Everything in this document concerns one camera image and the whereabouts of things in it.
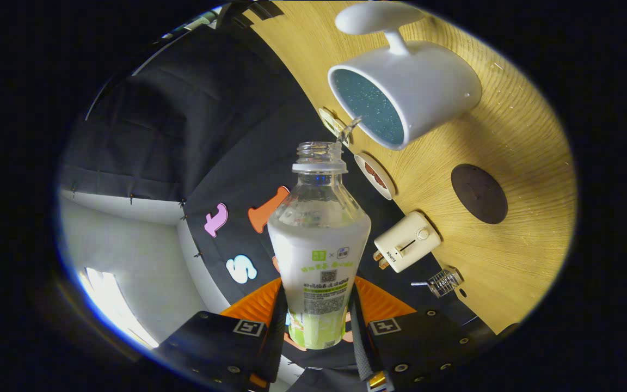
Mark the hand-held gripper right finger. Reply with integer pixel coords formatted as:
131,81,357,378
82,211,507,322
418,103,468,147
349,275,480,392

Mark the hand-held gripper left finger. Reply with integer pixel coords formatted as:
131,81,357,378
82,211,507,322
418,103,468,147
161,277,287,392

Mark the clear juice bottle green label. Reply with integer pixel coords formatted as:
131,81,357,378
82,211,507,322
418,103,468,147
267,141,372,350

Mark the dark brown round coaster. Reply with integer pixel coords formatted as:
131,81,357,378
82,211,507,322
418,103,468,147
451,163,509,225

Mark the white cup with handle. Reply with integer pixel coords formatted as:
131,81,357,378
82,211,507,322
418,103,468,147
327,2,483,151

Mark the large ceiling light panel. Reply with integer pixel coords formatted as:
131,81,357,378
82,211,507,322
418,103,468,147
77,267,159,349

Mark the cream toaster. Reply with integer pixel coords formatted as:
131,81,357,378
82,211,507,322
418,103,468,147
373,211,441,273

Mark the small white plate with food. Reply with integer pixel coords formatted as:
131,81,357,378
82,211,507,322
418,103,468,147
354,152,397,201

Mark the wooden table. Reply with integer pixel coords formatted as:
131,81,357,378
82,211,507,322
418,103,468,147
243,0,578,335

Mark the white divided snack tray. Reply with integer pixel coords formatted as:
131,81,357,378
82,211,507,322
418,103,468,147
318,106,353,146

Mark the metal wire holder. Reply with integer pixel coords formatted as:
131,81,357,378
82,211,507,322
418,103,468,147
428,267,464,298

